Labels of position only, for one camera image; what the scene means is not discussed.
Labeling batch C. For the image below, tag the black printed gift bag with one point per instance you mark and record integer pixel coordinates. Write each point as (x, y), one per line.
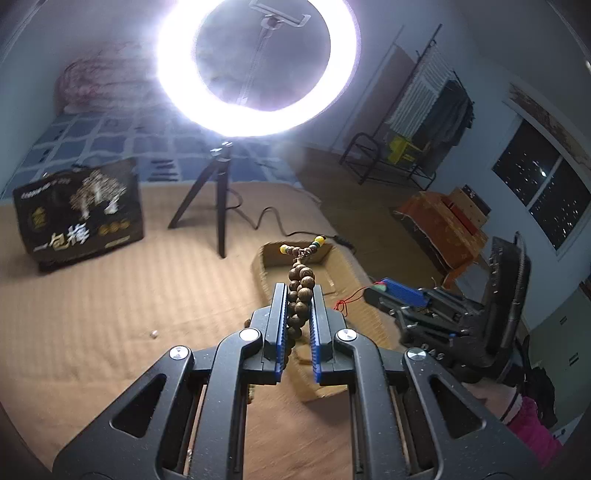
(78, 217)

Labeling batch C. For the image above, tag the blue checked bed sheet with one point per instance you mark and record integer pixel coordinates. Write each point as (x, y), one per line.
(106, 138)

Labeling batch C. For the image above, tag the brown cardboard boxes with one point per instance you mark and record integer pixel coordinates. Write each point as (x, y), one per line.
(471, 205)

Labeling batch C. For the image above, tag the black metal clothes rack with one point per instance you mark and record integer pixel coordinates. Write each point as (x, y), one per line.
(369, 152)

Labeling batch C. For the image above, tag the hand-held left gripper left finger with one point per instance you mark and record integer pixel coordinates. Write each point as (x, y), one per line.
(279, 323)

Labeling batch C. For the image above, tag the dark window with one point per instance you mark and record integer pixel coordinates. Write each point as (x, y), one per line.
(535, 180)

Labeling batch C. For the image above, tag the white striped hanging cloth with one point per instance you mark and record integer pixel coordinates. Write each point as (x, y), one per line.
(425, 92)

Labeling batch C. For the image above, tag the dark hanging clothes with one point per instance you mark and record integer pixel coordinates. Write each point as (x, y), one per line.
(455, 110)

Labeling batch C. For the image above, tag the orange cardboard boxes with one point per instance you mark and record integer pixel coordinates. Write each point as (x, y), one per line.
(443, 230)

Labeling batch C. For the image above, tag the phone holder clamp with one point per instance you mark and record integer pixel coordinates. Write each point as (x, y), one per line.
(270, 11)

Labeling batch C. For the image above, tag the black tripod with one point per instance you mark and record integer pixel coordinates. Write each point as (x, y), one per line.
(217, 184)

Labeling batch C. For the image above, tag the pink folded blanket pile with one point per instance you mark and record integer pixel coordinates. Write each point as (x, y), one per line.
(101, 83)

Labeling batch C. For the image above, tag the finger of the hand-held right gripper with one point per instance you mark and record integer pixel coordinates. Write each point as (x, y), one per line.
(401, 293)
(392, 310)

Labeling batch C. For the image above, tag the black wrist band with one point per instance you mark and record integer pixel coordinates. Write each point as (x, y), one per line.
(511, 407)

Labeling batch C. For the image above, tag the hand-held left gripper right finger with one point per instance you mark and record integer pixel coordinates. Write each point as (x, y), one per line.
(315, 327)

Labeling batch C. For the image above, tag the shallow cardboard box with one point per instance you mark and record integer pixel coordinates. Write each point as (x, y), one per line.
(341, 277)

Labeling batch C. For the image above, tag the person's right forearm pink sleeve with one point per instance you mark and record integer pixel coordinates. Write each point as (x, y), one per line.
(531, 429)

